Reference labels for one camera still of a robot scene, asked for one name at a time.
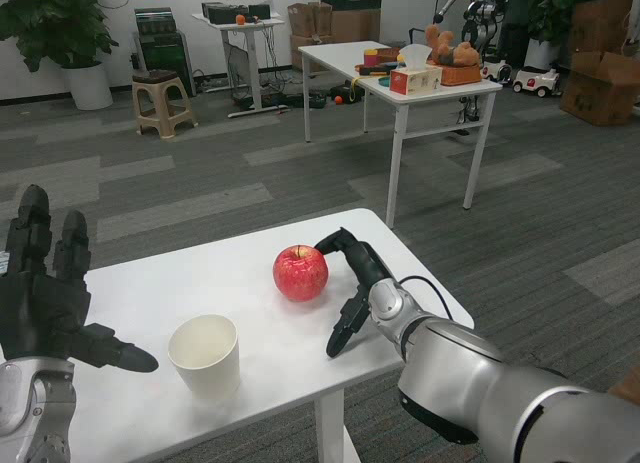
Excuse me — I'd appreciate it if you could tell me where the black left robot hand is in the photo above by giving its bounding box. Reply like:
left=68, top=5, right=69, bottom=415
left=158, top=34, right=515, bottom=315
left=0, top=184, right=160, bottom=374

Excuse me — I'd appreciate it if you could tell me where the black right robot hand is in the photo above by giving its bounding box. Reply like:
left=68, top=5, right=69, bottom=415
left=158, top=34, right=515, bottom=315
left=313, top=226, right=401, bottom=359

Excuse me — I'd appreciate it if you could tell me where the red apple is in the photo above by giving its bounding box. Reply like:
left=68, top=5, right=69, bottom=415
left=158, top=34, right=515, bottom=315
left=272, top=244, right=330, bottom=303

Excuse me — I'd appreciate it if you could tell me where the white paper cup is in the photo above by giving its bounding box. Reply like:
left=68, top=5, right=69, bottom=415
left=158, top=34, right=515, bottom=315
left=167, top=313, right=241, bottom=400

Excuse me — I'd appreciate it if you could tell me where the red white tissue box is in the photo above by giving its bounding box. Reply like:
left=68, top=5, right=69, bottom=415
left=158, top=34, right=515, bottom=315
left=389, top=43, right=444, bottom=95

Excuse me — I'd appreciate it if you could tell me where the orange woven basket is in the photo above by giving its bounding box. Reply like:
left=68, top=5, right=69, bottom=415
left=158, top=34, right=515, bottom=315
left=432, top=62, right=483, bottom=88

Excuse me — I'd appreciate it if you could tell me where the long white table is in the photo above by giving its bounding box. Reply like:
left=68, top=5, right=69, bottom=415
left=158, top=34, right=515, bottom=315
left=297, top=40, right=504, bottom=229

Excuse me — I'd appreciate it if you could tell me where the small white standing desk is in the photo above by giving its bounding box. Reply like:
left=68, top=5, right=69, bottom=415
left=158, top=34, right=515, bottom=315
left=192, top=10, right=290, bottom=119

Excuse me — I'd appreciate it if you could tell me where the brown teddy bear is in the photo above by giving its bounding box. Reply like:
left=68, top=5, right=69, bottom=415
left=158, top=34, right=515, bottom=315
left=424, top=25, right=480, bottom=67

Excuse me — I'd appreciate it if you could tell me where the white toy car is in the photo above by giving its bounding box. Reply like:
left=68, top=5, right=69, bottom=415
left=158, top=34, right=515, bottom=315
left=479, top=58, right=512, bottom=87
left=512, top=66, right=561, bottom=98

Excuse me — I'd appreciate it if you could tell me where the grey desktop computer tower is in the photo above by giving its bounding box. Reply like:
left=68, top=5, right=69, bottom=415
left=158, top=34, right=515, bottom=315
left=223, top=42, right=250, bottom=107

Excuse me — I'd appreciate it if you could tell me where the large closed cardboard box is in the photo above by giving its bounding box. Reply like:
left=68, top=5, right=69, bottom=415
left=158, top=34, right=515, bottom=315
left=329, top=0, right=382, bottom=44

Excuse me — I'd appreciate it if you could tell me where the open brown cardboard box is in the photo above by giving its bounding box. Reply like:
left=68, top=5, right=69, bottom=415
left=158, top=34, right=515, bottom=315
left=287, top=1, right=335, bottom=73

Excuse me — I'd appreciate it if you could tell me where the beige plastic stool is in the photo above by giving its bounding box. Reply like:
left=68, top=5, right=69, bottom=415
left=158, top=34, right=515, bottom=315
left=131, top=69, right=195, bottom=137

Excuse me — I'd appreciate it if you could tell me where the silver black humanoid robot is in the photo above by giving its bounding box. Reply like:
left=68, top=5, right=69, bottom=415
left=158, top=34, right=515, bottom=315
left=432, top=0, right=506, bottom=137

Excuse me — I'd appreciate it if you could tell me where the black green computer tower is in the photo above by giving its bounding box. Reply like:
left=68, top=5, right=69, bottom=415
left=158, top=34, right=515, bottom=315
left=137, top=31, right=197, bottom=98

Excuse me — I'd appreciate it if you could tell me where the tall leafy potted plant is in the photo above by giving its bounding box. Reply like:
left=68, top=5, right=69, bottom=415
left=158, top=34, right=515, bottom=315
left=0, top=0, right=120, bottom=111

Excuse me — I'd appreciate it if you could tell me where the open cardboard box on floor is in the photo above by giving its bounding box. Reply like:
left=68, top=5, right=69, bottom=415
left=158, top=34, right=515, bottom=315
left=559, top=50, right=640, bottom=127

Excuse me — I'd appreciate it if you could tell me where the black stacked device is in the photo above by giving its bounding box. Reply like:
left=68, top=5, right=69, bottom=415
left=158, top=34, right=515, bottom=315
left=133, top=7, right=176, bottom=34

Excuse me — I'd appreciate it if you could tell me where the dark green potted plant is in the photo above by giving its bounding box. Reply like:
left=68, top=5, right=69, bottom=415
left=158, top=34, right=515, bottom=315
left=522, top=0, right=609, bottom=72

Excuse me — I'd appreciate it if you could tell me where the stacked brown cardboard box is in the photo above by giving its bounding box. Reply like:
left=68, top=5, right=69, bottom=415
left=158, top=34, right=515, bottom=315
left=569, top=0, right=635, bottom=54

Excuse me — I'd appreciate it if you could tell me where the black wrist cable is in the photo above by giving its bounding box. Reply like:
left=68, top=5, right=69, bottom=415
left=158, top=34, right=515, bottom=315
left=397, top=275, right=454, bottom=324

